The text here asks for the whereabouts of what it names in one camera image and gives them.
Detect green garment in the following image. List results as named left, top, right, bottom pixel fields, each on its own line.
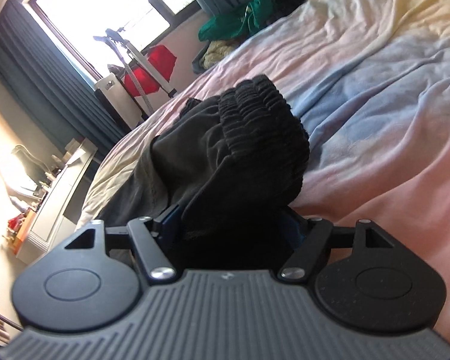
left=198, top=0, right=275, bottom=41

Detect black ribbed pants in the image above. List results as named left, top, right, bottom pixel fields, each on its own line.
left=98, top=75, right=310, bottom=270

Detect pale yellow clothes pile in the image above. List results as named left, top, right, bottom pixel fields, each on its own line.
left=200, top=39, right=243, bottom=70

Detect teal curtain left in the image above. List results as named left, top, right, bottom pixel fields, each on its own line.
left=0, top=0, right=126, bottom=161

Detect white drawer desk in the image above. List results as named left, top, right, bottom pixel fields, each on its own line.
left=14, top=139, right=97, bottom=265

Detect pastel tie-dye bed sheet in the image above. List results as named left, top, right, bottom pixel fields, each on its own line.
left=79, top=0, right=450, bottom=342

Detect silver tripod stand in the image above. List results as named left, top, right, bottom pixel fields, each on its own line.
left=93, top=28, right=177, bottom=120

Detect red cloth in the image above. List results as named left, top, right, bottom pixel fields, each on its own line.
left=123, top=41, right=177, bottom=98

